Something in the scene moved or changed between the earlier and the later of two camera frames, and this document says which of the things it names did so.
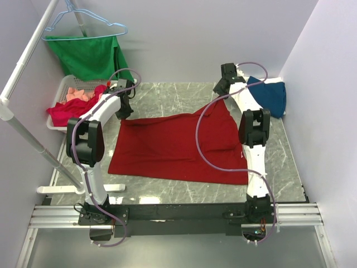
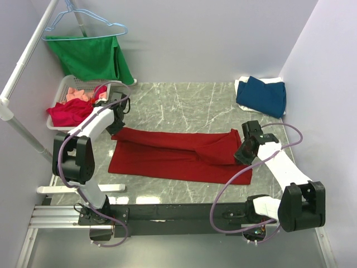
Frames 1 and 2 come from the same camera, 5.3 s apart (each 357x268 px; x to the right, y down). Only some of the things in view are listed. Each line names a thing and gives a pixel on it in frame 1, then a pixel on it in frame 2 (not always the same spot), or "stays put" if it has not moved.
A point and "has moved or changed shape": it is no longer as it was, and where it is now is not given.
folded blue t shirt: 271,95 stays put
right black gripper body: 218,88 to 242,154
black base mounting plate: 173,219 stays put
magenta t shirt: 59,113 stays put
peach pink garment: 72,94 stays put
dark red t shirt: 164,146 has moved or changed shape
